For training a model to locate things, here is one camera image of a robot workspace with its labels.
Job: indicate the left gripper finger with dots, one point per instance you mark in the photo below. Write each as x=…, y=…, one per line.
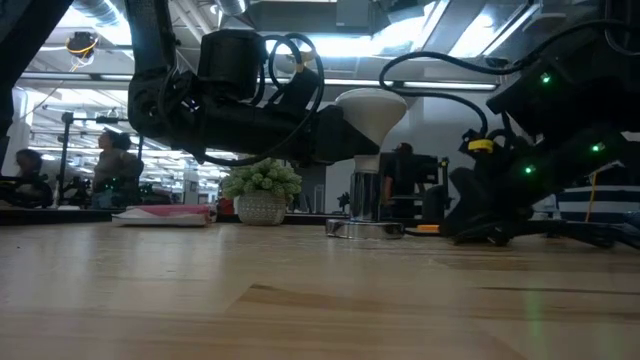
x=345, y=137

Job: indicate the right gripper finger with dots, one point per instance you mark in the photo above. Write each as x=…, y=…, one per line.
x=475, y=205

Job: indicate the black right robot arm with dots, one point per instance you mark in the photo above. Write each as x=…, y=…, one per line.
x=575, y=100

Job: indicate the green artificial potted plant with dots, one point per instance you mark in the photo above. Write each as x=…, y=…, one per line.
x=262, y=182

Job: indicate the orange sticky note pad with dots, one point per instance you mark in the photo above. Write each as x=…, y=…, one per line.
x=429, y=228

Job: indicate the person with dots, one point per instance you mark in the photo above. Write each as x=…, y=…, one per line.
x=30, y=172
x=115, y=167
x=400, y=170

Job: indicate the black robot rig with arms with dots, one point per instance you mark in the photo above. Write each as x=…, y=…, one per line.
x=65, y=150

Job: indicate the pink white package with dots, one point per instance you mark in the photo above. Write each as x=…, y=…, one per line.
x=185, y=209

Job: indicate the yellow black ceiling reel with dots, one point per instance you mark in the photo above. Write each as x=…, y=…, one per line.
x=81, y=42

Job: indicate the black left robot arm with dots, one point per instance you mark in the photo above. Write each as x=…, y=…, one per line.
x=150, y=50

